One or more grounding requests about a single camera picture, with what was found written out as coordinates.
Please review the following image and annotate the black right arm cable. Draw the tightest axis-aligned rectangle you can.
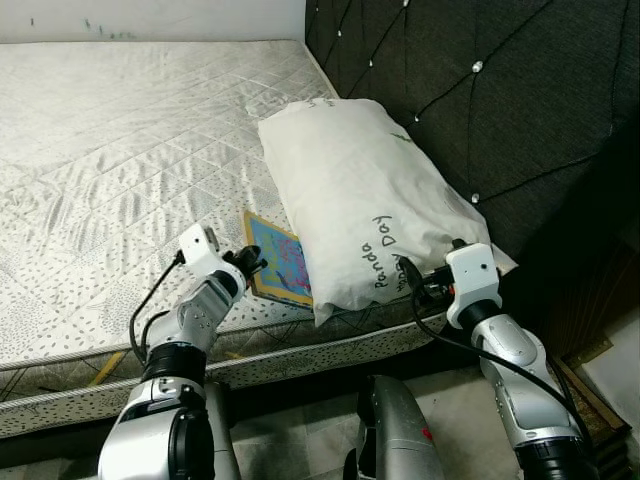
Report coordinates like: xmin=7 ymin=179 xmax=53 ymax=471
xmin=405 ymin=285 xmax=591 ymax=441

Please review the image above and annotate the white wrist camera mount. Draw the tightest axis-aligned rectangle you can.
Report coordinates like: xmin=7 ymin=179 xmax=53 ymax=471
xmin=445 ymin=243 xmax=501 ymax=329
xmin=178 ymin=224 xmax=221 ymax=269

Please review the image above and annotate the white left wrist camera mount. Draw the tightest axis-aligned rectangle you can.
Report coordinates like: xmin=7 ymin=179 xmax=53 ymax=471
xmin=178 ymin=224 xmax=221 ymax=269

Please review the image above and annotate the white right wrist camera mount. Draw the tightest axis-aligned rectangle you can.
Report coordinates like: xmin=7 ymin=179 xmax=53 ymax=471
xmin=445 ymin=243 xmax=501 ymax=329

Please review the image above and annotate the colourful picture book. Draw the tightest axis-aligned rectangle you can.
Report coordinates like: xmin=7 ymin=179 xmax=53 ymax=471
xmin=243 ymin=210 xmax=316 ymax=309

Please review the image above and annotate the white quilted mattress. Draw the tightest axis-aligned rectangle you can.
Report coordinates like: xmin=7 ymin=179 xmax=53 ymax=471
xmin=0 ymin=40 xmax=501 ymax=441

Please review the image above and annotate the silver robot leg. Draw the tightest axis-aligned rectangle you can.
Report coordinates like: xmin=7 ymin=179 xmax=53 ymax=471
xmin=345 ymin=375 xmax=446 ymax=480
xmin=205 ymin=380 xmax=241 ymax=480

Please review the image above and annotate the brown floor mat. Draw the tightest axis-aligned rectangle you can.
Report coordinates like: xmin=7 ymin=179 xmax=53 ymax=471
xmin=560 ymin=335 xmax=626 ymax=441

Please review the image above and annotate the white printed pillow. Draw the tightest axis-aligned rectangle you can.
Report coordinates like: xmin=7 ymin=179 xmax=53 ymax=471
xmin=258 ymin=97 xmax=519 ymax=328

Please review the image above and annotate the silver right robot leg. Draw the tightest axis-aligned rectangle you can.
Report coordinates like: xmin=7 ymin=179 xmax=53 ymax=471
xmin=345 ymin=375 xmax=446 ymax=480

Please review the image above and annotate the silver left robot leg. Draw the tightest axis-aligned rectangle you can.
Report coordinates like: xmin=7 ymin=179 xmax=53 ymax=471
xmin=205 ymin=380 xmax=241 ymax=480

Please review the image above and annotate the dark tufted headboard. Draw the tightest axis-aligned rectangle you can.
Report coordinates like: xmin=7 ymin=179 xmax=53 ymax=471
xmin=305 ymin=0 xmax=640 ymax=301

